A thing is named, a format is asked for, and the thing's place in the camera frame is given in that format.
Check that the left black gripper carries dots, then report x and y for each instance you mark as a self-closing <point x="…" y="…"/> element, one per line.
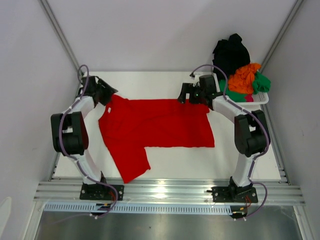
<point x="108" y="90"/>

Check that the red t shirt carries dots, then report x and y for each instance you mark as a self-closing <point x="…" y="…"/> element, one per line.
<point x="128" y="126"/>

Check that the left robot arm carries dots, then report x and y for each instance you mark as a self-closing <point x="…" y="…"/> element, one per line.
<point x="68" y="129"/>

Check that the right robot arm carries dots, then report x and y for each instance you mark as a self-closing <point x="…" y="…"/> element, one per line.
<point x="251" y="134"/>

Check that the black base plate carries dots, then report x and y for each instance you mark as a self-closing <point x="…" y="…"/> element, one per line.
<point x="96" y="192"/>
<point x="225" y="193"/>

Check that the pink cloth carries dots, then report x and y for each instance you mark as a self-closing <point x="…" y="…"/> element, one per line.
<point x="249" y="98"/>

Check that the green t shirt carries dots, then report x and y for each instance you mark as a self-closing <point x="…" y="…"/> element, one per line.
<point x="261" y="84"/>

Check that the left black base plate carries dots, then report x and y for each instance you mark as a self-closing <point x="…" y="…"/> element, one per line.
<point x="96" y="192"/>

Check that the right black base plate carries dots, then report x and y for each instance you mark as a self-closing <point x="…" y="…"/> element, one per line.
<point x="225" y="193"/>

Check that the right corner metal profile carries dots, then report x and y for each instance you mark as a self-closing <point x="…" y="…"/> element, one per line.
<point x="282" y="31"/>

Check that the corner metal profile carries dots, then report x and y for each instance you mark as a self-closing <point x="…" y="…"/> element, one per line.
<point x="282" y="31"/>
<point x="58" y="30"/>

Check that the slotted cable duct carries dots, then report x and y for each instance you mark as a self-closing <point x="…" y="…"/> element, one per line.
<point x="139" y="208"/>

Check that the white plastic basket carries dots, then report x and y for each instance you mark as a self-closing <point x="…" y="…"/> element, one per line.
<point x="258" y="99"/>

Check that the orange t shirt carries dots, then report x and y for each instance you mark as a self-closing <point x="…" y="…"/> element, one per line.
<point x="242" y="81"/>

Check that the left corner metal profile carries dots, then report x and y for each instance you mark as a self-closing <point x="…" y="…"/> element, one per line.
<point x="58" y="30"/>

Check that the aluminium mounting rail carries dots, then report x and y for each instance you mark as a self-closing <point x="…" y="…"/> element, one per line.
<point x="168" y="191"/>

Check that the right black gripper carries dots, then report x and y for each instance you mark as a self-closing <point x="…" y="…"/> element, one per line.
<point x="186" y="92"/>

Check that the black t shirt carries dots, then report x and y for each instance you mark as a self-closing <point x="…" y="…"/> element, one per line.
<point x="230" y="54"/>

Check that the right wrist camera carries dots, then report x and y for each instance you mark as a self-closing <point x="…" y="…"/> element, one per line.
<point x="196" y="79"/>

